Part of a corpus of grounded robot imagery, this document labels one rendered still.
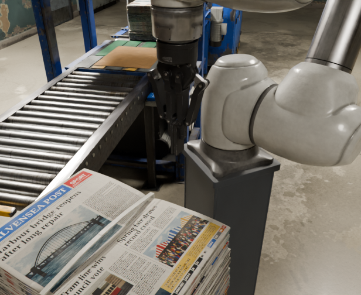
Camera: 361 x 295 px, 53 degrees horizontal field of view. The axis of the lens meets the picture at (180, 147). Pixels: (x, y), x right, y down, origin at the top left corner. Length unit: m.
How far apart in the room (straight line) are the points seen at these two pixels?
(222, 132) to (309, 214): 1.63
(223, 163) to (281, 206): 1.56
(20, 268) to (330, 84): 0.66
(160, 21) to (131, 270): 0.41
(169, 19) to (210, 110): 0.33
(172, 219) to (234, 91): 0.33
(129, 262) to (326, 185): 2.23
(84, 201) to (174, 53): 0.34
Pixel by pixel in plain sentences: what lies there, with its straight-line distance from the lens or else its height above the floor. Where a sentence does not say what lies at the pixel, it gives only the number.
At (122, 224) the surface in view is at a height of 1.06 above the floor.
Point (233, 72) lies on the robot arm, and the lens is 0.84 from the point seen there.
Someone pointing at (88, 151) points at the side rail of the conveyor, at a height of 0.80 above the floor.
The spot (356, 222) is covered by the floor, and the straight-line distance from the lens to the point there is 2.51.
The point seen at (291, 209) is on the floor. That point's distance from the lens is 2.46.
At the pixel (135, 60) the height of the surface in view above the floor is 0.80.
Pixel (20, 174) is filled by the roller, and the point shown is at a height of 0.80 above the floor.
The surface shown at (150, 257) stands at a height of 1.06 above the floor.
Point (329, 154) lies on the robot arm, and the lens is 0.78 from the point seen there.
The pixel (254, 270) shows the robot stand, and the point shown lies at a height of 0.58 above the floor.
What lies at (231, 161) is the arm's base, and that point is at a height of 1.03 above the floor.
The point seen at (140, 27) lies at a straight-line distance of 2.99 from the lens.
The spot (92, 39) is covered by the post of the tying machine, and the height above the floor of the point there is 0.81.
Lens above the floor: 1.53
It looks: 31 degrees down
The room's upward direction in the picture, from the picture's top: straight up
